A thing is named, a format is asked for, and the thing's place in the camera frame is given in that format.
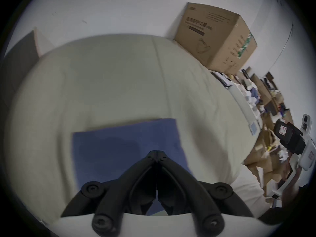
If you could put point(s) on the bed with beige sheet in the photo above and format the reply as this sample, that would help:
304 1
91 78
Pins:
111 83

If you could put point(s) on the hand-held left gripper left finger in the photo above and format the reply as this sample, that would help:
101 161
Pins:
116 194

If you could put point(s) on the large brown cardboard carton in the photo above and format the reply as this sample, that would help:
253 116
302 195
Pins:
212 33

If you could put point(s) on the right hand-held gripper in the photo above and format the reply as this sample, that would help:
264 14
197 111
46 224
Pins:
307 152

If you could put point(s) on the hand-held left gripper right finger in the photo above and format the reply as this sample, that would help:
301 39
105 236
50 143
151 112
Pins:
197 194

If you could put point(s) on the flat black device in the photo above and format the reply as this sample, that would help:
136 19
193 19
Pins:
221 79

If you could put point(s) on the blue garment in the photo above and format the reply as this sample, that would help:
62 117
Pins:
111 147

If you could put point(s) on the person's right forearm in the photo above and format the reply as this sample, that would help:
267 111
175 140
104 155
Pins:
279 212

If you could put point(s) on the person's right hand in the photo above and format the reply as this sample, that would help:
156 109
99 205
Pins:
292 189

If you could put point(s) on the pile of cardboard cartons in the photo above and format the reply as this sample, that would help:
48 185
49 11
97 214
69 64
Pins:
266 142

